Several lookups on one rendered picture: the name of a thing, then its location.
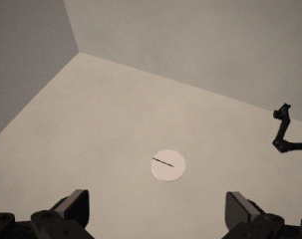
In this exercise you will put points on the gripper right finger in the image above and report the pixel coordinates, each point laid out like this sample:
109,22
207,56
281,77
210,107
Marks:
238,212

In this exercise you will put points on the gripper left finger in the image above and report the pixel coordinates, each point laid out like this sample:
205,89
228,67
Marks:
69,212

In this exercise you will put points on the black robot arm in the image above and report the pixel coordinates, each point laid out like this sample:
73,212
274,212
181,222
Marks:
282,145

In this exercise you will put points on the white round wall clock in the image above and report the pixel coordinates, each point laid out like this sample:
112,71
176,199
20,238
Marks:
172,171

